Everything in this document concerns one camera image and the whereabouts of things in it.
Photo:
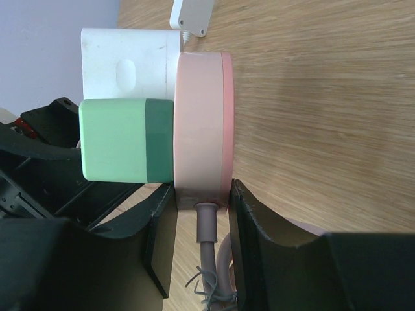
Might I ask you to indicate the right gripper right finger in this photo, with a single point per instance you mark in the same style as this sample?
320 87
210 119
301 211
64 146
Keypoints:
280 266

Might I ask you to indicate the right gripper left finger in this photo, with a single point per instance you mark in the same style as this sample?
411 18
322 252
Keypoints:
124 264

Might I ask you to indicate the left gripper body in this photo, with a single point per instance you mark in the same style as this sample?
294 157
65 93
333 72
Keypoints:
52 130

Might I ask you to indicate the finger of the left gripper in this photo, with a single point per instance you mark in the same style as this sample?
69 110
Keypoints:
36 186

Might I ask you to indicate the green dual usb charger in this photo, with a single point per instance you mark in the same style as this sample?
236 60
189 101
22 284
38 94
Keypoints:
127 140

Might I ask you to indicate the tall white charger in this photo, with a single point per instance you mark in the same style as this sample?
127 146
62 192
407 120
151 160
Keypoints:
129 63

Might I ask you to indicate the pink round power socket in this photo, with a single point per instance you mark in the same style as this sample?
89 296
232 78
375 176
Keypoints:
204 129

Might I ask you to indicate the white power strip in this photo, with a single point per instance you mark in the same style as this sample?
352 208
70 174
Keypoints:
192 16

